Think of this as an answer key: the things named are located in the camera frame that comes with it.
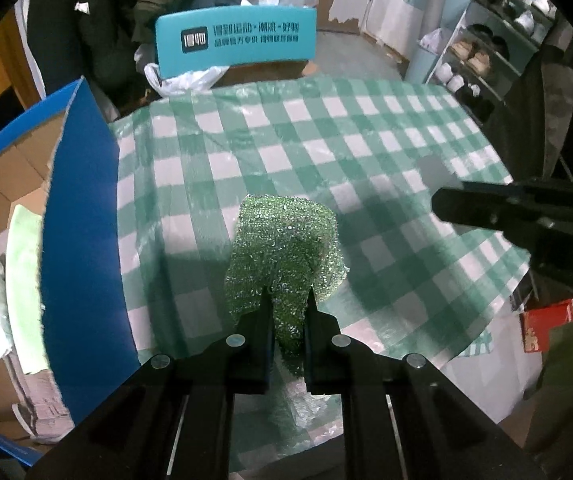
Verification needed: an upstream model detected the group of assorted shoes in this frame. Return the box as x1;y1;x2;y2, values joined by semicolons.
437;0;555;111

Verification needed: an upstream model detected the green bubble wrap piece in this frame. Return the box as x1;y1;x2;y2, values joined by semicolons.
222;195;350;376

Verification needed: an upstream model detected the black jacket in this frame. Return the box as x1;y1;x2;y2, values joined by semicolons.
26;0;157;111

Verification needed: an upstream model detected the white plastic bag with handles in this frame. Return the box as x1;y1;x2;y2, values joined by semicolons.
144;62;230;98

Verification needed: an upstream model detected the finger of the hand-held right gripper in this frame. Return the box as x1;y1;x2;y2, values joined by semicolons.
459;177;573;213
431;187;557;256

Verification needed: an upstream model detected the red box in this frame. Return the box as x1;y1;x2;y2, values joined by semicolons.
519;297;573;356

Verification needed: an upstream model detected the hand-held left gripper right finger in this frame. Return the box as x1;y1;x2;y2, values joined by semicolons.
304;287;547;480

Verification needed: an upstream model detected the blue cardboard box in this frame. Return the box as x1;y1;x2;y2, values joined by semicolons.
0;77;142;466

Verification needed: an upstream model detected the grey shoe rack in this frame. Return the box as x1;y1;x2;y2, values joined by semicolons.
424;0;557;126

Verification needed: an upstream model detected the white door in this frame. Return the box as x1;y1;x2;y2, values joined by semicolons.
361;0;437;61

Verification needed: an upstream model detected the green checkered tablecloth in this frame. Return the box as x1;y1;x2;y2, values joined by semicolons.
106;74;532;471

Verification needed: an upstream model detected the dark bag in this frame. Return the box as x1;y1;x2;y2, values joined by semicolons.
484;20;573;186

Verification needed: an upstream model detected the light blue bin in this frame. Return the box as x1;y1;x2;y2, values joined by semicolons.
407;35;440;86

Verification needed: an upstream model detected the grey cloth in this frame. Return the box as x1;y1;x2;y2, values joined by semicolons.
11;360;74;443

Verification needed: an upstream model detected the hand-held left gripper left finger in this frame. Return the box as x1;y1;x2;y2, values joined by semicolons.
26;287;274;480

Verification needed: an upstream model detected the small white bag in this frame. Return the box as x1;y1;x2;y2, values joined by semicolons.
419;27;450;53

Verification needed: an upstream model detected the light green cloth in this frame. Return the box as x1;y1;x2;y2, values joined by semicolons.
5;205;47;376

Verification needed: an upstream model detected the teal chair back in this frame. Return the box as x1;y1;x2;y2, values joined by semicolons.
155;4;317;81

